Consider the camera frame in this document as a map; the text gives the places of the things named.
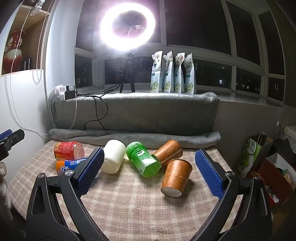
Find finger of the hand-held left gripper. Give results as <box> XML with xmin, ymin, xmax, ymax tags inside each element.
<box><xmin>0</xmin><ymin>128</ymin><xmax>25</xmax><ymax>161</ymax></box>

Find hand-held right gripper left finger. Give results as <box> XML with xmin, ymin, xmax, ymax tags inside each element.
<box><xmin>26</xmin><ymin>147</ymin><xmax>105</xmax><ymax>241</ymax></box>

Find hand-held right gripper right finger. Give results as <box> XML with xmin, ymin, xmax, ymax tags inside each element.
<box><xmin>195</xmin><ymin>149</ymin><xmax>273</xmax><ymax>241</ymax></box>

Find white plastic cup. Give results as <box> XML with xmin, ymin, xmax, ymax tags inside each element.
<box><xmin>101</xmin><ymin>140</ymin><xmax>126</xmax><ymax>174</ymax></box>

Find orange and blue cup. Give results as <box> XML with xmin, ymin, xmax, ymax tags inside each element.
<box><xmin>56</xmin><ymin>158</ymin><xmax>89</xmax><ymax>176</ymax></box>

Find red printed cup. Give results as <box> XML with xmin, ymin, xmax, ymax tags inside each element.
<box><xmin>54</xmin><ymin>141</ymin><xmax>85</xmax><ymax>161</ymax></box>

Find brown patterned paper cup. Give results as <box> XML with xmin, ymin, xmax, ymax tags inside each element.
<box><xmin>161</xmin><ymin>159</ymin><xmax>193</xmax><ymax>198</ymax></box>
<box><xmin>151</xmin><ymin>139</ymin><xmax>183</xmax><ymax>167</ymax></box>

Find green printed cup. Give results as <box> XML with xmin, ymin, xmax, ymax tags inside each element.
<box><xmin>125</xmin><ymin>141</ymin><xmax>162</xmax><ymax>178</ymax></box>

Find green paper bag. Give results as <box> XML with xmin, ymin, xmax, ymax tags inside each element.
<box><xmin>236</xmin><ymin>132</ymin><xmax>274</xmax><ymax>178</ymax></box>

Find beige plaid cloth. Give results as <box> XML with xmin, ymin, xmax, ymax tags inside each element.
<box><xmin>7</xmin><ymin>140</ymin><xmax>244</xmax><ymax>241</ymax></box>

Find rolled grey blanket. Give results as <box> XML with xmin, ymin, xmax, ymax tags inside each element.
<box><xmin>50</xmin><ymin>128</ymin><xmax>221</xmax><ymax>149</ymax></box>

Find pale fuzzy cloth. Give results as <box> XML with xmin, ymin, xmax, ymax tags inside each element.
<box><xmin>0</xmin><ymin>161</ymin><xmax>12</xmax><ymax>220</ymax></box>

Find white power strip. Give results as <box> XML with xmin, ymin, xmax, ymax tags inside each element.
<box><xmin>54</xmin><ymin>85</ymin><xmax>77</xmax><ymax>102</ymax></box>

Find red cardboard box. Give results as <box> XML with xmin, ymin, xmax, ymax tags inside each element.
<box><xmin>257</xmin><ymin>152</ymin><xmax>296</xmax><ymax>207</ymax></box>

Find black charger plug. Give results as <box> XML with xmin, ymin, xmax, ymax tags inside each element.
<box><xmin>65</xmin><ymin>89</ymin><xmax>78</xmax><ymax>100</ymax></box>

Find dark bottle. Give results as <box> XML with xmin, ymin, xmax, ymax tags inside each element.
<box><xmin>22</xmin><ymin>54</ymin><xmax>32</xmax><ymax>70</ymax></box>

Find grey fleece blanket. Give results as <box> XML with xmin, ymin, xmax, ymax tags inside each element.
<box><xmin>49</xmin><ymin>91</ymin><xmax>219</xmax><ymax>138</ymax></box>

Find red and white vase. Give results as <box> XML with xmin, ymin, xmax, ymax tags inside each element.
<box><xmin>3</xmin><ymin>30</ymin><xmax>25</xmax><ymax>74</ymax></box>

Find white lace cloth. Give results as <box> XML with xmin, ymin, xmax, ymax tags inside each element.
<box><xmin>278</xmin><ymin>125</ymin><xmax>296</xmax><ymax>142</ymax></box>

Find white green standing pouch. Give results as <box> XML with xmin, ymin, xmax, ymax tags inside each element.
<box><xmin>184</xmin><ymin>53</ymin><xmax>197</xmax><ymax>94</ymax></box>
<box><xmin>173</xmin><ymin>53</ymin><xmax>186</xmax><ymax>94</ymax></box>
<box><xmin>162</xmin><ymin>50</ymin><xmax>174</xmax><ymax>93</ymax></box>
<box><xmin>150</xmin><ymin>51</ymin><xmax>164</xmax><ymax>92</ymax></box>

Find black tripod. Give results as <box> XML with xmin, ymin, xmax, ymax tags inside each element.
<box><xmin>117</xmin><ymin>51</ymin><xmax>136</xmax><ymax>93</ymax></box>

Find white clip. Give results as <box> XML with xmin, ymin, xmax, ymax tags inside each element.
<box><xmin>29</xmin><ymin>0</ymin><xmax>46</xmax><ymax>16</ymax></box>

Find white cable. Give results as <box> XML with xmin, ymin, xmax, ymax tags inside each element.
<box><xmin>9</xmin><ymin>0</ymin><xmax>50</xmax><ymax>136</ymax></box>

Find black cable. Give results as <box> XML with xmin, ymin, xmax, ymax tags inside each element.
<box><xmin>77</xmin><ymin>87</ymin><xmax>121</xmax><ymax>131</ymax></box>

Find white bead cord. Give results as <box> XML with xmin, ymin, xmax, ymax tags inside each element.
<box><xmin>32</xmin><ymin>0</ymin><xmax>54</xmax><ymax>84</ymax></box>

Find wooden wall shelf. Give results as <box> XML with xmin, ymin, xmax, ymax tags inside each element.
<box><xmin>0</xmin><ymin>0</ymin><xmax>55</xmax><ymax>76</ymax></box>

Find ring light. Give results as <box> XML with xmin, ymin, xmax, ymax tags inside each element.
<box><xmin>98</xmin><ymin>2</ymin><xmax>158</xmax><ymax>52</ymax></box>

